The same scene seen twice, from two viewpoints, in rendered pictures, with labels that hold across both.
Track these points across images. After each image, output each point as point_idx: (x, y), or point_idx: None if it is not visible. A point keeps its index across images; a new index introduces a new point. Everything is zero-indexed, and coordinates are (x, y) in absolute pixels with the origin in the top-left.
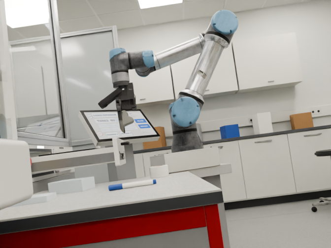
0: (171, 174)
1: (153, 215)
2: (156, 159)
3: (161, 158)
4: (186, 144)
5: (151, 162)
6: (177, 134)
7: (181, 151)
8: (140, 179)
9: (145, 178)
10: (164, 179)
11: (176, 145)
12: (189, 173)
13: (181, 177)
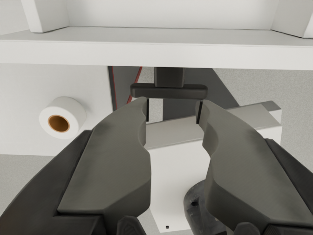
0: (80, 131)
1: None
2: (195, 135)
3: (149, 143)
4: (187, 212)
5: (252, 119)
6: (213, 231)
7: (190, 189)
8: (48, 78)
9: (72, 86)
10: (4, 116)
11: (203, 198)
12: (56, 152)
13: (9, 138)
